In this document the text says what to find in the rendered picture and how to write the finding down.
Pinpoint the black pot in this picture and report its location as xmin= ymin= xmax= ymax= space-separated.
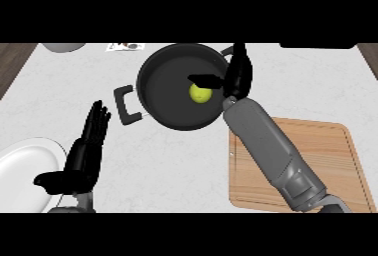
xmin=113 ymin=43 xmax=237 ymax=132

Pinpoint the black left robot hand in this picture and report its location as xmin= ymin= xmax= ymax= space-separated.
xmin=33 ymin=99 xmax=113 ymax=196

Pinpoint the small printed card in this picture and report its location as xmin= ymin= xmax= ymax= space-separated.
xmin=105 ymin=43 xmax=147 ymax=53

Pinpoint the white plate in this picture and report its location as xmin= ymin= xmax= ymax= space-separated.
xmin=0 ymin=137 xmax=70 ymax=213

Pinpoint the wooden cutting board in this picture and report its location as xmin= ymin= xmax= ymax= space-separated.
xmin=228 ymin=116 xmax=378 ymax=213

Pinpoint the green pear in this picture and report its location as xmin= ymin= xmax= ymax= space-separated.
xmin=189 ymin=83 xmax=214 ymax=104

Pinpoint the white bowl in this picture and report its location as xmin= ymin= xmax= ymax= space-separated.
xmin=40 ymin=43 xmax=87 ymax=54

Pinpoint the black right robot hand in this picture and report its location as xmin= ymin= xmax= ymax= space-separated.
xmin=186 ymin=42 xmax=256 ymax=101

